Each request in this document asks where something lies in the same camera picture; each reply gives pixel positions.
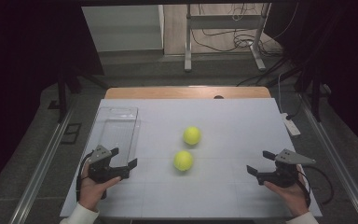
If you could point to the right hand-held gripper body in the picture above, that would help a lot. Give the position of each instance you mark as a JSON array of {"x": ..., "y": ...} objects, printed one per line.
[{"x": 284, "y": 172}]

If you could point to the white table board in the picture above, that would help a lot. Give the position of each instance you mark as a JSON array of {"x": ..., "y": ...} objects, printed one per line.
[{"x": 217, "y": 186}]

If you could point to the black metal stand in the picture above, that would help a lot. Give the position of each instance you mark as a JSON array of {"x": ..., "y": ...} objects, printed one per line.
[
  {"x": 315, "y": 93},
  {"x": 62, "y": 93}
]

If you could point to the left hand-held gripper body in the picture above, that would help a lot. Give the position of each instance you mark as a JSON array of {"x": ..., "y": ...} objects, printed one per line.
[{"x": 105, "y": 172}]

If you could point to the yellow tennis ball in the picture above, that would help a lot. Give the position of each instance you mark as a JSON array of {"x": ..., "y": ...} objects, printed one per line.
[
  {"x": 183, "y": 160},
  {"x": 192, "y": 135}
]

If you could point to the grey metal desk frame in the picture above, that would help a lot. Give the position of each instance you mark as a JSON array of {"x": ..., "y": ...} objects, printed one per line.
[{"x": 223, "y": 21}]

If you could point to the white cabinet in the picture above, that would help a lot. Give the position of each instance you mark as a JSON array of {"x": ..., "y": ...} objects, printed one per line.
[{"x": 122, "y": 28}]

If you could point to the aluminium floor rail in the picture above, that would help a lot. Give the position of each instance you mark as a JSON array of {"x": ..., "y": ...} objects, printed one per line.
[
  {"x": 338, "y": 168},
  {"x": 38, "y": 174}
]

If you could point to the wooden table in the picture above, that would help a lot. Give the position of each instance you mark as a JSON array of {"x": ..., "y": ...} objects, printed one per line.
[{"x": 167, "y": 92}]

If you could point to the dark curtain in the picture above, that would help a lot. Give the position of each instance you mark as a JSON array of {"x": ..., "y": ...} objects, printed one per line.
[
  {"x": 21, "y": 77},
  {"x": 348, "y": 62}
]

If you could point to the white power strip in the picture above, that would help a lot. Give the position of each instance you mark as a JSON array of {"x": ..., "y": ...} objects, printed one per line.
[{"x": 290, "y": 125}]

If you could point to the clear plastic box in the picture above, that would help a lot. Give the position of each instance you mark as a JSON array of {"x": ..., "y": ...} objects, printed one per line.
[{"x": 119, "y": 130}]

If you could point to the person's left hand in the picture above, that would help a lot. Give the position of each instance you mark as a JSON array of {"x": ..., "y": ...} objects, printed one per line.
[{"x": 91, "y": 189}]

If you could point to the person's right hand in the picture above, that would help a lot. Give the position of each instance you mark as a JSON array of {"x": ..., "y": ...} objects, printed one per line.
[{"x": 292, "y": 196}]

